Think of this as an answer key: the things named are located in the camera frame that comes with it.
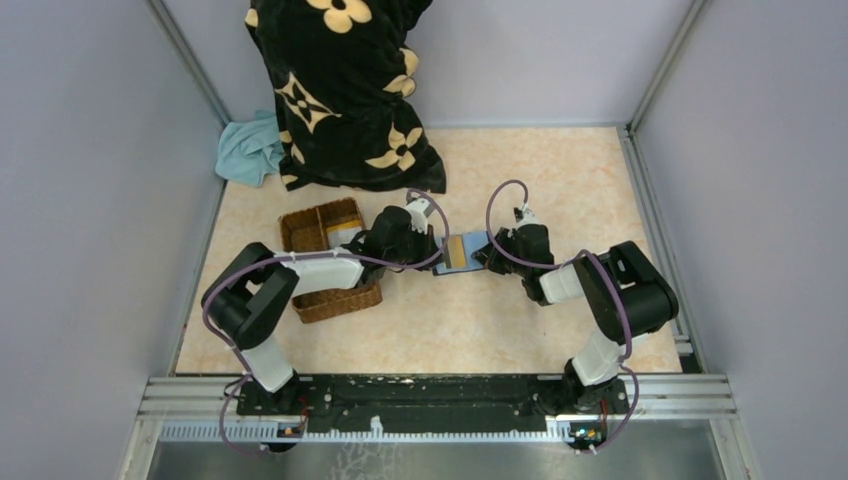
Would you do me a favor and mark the navy blue card holder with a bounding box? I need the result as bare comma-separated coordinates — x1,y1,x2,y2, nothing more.
432,231,489,276

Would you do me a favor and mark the gold card with stripe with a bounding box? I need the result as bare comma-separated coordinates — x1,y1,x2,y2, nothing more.
444,235,467,271

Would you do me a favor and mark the white magnetic stripe card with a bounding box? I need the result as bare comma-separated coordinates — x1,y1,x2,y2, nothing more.
325,219,363,248

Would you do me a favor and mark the brown woven divided basket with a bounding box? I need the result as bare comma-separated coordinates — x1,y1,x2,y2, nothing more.
278,197,382,324

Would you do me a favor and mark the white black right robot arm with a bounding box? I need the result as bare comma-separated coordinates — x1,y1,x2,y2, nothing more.
472,224,679,408

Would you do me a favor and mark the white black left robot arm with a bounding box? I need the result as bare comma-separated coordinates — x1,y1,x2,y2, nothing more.
201,198,440,393

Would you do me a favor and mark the light blue cloth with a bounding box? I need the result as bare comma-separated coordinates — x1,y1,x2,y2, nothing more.
214,110,283,188

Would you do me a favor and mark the black floral blanket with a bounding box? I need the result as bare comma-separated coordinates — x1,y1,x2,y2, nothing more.
244,1,447,194

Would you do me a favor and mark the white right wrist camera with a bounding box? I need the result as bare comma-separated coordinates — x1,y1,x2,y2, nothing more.
513,206,541,229

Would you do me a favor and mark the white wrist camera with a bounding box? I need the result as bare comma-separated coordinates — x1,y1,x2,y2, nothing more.
405,197,435,234
513,206,541,229

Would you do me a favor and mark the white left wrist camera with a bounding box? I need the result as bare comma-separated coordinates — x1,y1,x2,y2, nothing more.
405,197,435,234

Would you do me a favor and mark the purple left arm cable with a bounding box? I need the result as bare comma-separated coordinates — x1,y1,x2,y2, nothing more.
201,188,452,457

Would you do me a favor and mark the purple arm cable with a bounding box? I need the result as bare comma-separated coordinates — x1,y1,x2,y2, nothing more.
201,188,452,457
484,180,641,452

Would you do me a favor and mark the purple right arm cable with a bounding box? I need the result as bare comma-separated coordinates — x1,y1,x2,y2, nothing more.
484,180,641,452

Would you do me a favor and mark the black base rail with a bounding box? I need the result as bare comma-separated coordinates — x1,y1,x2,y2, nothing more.
235,374,630,416

